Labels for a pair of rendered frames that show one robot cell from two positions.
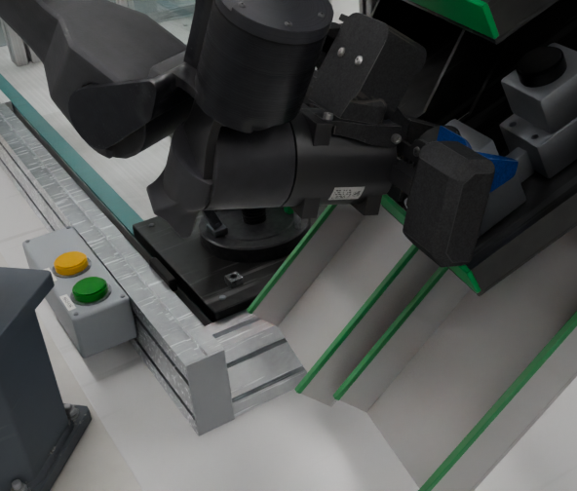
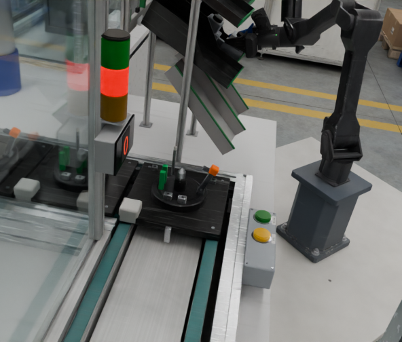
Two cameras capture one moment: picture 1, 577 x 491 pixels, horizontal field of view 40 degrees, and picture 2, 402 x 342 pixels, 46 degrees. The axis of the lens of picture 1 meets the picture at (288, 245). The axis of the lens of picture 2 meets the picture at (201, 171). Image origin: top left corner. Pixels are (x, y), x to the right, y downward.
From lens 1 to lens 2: 1.75 m
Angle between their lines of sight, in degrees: 108
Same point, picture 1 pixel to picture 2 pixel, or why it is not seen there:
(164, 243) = (217, 214)
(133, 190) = (171, 309)
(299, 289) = (216, 140)
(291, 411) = not seen: hidden behind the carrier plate
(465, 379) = not seen: hidden behind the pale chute
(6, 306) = (312, 167)
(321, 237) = (210, 121)
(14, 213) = not seen: outside the picture
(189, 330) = (241, 183)
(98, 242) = (240, 242)
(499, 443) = (229, 93)
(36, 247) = (269, 260)
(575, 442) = (158, 144)
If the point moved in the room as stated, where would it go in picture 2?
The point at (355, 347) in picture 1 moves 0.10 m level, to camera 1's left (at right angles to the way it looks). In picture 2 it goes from (229, 116) to (257, 129)
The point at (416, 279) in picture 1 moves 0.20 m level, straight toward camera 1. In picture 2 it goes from (213, 95) to (259, 83)
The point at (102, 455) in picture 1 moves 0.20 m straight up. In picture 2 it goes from (278, 218) to (295, 159)
